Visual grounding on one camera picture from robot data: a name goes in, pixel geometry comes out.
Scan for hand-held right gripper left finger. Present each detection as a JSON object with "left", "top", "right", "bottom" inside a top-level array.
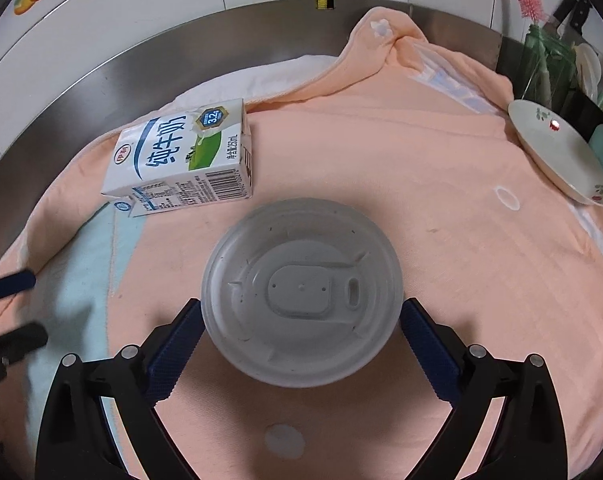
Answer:
[{"left": 34, "top": 297, "right": 204, "bottom": 480}]

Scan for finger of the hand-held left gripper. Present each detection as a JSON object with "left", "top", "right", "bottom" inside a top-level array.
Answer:
[
  {"left": 0, "top": 269, "right": 36, "bottom": 306},
  {"left": 0, "top": 322, "right": 48, "bottom": 411}
]

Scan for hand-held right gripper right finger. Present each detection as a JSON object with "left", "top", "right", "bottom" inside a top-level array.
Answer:
[{"left": 399, "top": 297, "right": 569, "bottom": 480}]

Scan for grey plastic cup lid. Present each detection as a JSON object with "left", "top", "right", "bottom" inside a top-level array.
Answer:
[{"left": 201, "top": 198, "right": 405, "bottom": 388}]

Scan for white milk carton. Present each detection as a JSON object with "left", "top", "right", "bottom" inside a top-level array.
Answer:
[{"left": 100, "top": 98, "right": 254, "bottom": 218}]

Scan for peach towel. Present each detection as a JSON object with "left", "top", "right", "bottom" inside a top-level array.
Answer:
[{"left": 0, "top": 6, "right": 603, "bottom": 480}]

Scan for white floral plate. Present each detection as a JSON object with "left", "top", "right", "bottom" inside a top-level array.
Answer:
[{"left": 508, "top": 99, "right": 603, "bottom": 207}]

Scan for white cloth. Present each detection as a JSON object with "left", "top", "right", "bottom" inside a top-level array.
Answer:
[{"left": 174, "top": 52, "right": 339, "bottom": 111}]

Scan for black knife handles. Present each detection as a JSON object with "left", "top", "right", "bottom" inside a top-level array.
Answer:
[{"left": 556, "top": 0, "right": 593, "bottom": 41}]

